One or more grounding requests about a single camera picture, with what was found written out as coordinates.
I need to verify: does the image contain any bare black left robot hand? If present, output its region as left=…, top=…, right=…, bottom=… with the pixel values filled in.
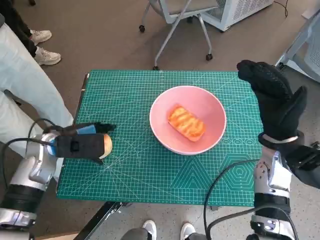
left=62, top=121, right=117, bottom=137

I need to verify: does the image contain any green cutting mat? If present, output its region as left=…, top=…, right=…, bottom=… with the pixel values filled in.
left=56, top=69, right=263, bottom=207

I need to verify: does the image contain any white perforated cabinet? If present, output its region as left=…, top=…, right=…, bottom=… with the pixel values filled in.
left=199, top=0, right=273, bottom=32

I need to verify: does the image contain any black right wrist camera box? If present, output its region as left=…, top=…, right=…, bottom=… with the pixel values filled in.
left=278, top=144, right=320, bottom=190

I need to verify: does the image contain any long toy bread loaf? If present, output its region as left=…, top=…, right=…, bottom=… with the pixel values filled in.
left=167, top=103, right=208, bottom=143

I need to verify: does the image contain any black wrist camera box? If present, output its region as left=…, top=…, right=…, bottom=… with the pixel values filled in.
left=278, top=144, right=320, bottom=190
left=54, top=133, right=106, bottom=161

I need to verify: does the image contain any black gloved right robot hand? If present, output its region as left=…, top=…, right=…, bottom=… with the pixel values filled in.
left=236, top=59, right=308, bottom=141

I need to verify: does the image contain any grey office chair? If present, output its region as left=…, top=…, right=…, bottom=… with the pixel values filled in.
left=138, top=0, right=226, bottom=71

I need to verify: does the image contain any white shoe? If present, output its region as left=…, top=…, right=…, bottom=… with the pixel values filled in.
left=142, top=219, right=158, bottom=240
left=180, top=221, right=197, bottom=240

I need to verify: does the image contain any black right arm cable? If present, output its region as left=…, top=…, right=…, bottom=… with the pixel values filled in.
left=203, top=158, right=298, bottom=240

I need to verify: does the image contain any person in black trousers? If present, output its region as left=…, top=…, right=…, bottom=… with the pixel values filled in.
left=0, top=0, right=62, bottom=66

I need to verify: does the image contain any person in light clothing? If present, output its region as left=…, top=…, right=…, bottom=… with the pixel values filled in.
left=0, top=12, right=75, bottom=173

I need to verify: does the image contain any black metal table rail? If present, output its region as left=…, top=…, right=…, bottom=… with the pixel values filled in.
left=74, top=201, right=133, bottom=240

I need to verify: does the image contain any thin black floor cable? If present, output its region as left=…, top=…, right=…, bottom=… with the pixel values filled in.
left=274, top=0, right=291, bottom=18

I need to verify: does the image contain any round toy bread bun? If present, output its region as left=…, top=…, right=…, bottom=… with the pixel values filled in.
left=98, top=133, right=113, bottom=160

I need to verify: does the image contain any pink bowl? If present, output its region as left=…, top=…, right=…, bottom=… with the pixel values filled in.
left=149, top=85, right=228, bottom=156

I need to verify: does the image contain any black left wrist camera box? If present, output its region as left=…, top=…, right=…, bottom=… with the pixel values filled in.
left=54, top=133, right=106, bottom=161

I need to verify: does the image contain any grey mesh chair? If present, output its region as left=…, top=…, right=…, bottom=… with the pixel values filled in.
left=274, top=9, right=320, bottom=83

